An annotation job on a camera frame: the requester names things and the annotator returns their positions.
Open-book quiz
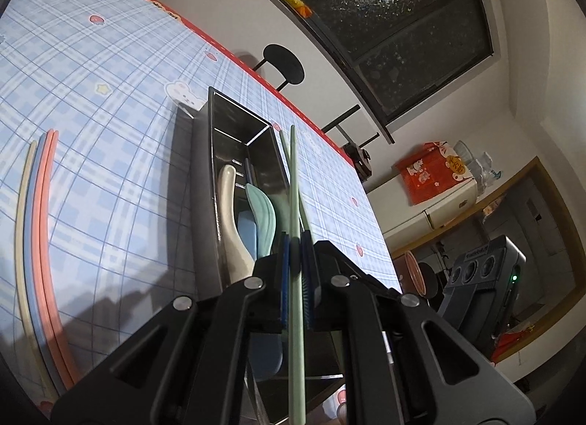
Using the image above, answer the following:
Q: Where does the green plastic spoon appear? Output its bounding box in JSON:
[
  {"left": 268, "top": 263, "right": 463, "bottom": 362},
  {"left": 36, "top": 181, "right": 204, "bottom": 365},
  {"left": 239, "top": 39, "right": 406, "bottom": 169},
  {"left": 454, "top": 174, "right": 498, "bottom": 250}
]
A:
[{"left": 245, "top": 183, "right": 277, "bottom": 258}]

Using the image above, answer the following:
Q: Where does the beige plastic spoon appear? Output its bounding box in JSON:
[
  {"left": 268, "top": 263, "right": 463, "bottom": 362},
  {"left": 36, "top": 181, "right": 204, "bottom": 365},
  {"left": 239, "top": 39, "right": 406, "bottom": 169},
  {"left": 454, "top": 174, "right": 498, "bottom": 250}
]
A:
[{"left": 218, "top": 164, "right": 254, "bottom": 283}]

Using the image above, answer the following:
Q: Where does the black metal utensil tray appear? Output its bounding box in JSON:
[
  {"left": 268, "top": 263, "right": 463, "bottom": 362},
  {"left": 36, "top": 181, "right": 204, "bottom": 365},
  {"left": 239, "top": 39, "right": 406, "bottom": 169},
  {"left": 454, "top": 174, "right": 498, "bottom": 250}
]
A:
[{"left": 186, "top": 90, "right": 341, "bottom": 424}]

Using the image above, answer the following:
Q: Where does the blue plastic spoon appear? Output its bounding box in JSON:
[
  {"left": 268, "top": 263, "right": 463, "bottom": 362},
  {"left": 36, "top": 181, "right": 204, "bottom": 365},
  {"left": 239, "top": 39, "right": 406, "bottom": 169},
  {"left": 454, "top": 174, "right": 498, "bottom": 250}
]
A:
[{"left": 236, "top": 211, "right": 284, "bottom": 383}]

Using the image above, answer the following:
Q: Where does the light green chopstick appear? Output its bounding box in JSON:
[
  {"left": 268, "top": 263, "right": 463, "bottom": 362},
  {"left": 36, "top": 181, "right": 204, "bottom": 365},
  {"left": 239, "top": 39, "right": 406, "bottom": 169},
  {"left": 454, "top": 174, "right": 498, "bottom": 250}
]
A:
[{"left": 288, "top": 124, "right": 307, "bottom": 425}]

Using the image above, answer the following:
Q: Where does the pink chopstick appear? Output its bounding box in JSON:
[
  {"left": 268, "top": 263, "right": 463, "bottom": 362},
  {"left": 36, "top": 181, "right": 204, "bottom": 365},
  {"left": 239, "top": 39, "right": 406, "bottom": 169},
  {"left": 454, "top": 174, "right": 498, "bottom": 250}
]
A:
[
  {"left": 32, "top": 129, "right": 81, "bottom": 390},
  {"left": 41, "top": 129, "right": 82, "bottom": 390}
]

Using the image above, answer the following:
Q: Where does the beige chopstick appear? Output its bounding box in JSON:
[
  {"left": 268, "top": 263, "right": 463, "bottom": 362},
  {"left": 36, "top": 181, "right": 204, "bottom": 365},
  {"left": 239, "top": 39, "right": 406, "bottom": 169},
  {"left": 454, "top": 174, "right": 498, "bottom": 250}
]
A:
[{"left": 15, "top": 140, "right": 59, "bottom": 403}]

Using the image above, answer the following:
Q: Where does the dark blue chopstick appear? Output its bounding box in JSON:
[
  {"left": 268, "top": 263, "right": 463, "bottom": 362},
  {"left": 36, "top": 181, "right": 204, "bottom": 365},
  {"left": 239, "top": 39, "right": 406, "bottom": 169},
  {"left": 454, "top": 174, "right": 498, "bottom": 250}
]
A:
[{"left": 244, "top": 158, "right": 256, "bottom": 186}]

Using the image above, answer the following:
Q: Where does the brown trash bin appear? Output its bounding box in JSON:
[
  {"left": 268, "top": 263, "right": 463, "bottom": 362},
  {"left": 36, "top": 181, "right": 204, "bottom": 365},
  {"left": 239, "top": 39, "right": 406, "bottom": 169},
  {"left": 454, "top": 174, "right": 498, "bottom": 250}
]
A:
[{"left": 393, "top": 251, "right": 427, "bottom": 297}]

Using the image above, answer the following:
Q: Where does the white refrigerator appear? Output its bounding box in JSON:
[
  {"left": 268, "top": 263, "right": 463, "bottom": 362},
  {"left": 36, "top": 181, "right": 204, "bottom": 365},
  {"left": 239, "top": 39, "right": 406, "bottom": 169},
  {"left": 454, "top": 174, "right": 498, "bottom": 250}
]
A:
[{"left": 367, "top": 174, "right": 478, "bottom": 252}]

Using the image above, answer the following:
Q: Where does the electric rice cooker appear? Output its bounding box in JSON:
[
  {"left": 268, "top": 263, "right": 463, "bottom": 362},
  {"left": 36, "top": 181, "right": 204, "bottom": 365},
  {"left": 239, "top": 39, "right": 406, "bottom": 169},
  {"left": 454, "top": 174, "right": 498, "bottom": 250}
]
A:
[{"left": 343, "top": 142, "right": 372, "bottom": 183}]

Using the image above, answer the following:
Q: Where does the red cloth on refrigerator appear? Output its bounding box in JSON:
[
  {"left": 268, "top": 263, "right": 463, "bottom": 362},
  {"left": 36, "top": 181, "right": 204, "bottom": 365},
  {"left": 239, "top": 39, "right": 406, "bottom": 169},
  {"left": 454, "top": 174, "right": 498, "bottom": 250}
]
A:
[{"left": 394, "top": 141, "right": 473, "bottom": 205}]

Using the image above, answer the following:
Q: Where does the black round stool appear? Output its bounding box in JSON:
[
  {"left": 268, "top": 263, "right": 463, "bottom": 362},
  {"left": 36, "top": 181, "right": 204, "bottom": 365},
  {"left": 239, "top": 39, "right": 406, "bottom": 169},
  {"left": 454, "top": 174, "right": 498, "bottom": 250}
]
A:
[{"left": 252, "top": 44, "right": 305, "bottom": 92}]

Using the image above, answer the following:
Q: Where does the blue plaid table mat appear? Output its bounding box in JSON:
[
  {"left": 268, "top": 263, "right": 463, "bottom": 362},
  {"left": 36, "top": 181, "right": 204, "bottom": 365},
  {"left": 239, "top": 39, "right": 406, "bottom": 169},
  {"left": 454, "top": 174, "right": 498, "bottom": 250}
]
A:
[{"left": 1, "top": 0, "right": 398, "bottom": 403}]

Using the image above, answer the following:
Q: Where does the black framed window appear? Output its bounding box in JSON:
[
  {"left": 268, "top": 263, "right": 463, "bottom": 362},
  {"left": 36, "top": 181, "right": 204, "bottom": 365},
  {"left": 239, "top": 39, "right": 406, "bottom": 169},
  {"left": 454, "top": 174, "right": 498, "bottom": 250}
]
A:
[{"left": 248, "top": 0, "right": 501, "bottom": 145}]

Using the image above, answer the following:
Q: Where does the yellow snack bag on sill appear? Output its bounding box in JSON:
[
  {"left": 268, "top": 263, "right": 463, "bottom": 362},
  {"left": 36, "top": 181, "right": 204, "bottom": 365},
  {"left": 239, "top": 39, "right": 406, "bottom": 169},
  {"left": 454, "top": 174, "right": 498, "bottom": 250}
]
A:
[{"left": 283, "top": 0, "right": 313, "bottom": 19}]

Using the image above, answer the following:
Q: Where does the black folding chair frame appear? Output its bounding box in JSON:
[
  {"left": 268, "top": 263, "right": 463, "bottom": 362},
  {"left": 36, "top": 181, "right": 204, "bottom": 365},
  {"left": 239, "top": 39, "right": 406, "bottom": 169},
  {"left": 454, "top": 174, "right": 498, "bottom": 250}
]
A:
[{"left": 322, "top": 104, "right": 381, "bottom": 148}]

